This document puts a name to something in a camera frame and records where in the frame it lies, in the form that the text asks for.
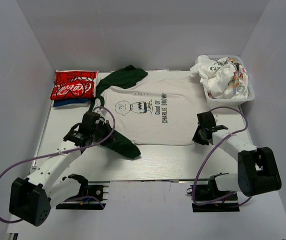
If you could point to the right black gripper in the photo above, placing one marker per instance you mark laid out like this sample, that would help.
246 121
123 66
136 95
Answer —
196 138

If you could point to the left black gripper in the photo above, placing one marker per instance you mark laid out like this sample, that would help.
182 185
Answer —
106 124

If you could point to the white colourful print t shirt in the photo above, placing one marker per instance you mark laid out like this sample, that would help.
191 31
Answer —
225 78

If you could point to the green and white t shirt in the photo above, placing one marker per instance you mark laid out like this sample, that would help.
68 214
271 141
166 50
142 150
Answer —
149 108

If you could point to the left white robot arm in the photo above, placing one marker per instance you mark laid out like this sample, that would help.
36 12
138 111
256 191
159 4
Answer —
32 198

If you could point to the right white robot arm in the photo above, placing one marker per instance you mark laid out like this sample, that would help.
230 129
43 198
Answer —
257 171

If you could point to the white plastic basket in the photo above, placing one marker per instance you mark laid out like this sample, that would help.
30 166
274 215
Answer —
227 102

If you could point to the folded blue shirt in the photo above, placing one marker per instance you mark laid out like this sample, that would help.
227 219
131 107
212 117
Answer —
70 102

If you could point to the folded white shirt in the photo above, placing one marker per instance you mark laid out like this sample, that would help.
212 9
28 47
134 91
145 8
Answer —
98 81

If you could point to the folded red coca-cola shirt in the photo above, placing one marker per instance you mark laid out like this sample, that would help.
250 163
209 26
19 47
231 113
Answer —
74 84

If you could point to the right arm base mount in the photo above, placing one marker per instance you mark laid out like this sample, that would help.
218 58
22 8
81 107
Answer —
207 192

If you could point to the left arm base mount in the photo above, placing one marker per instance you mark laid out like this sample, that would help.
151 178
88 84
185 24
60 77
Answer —
91 196

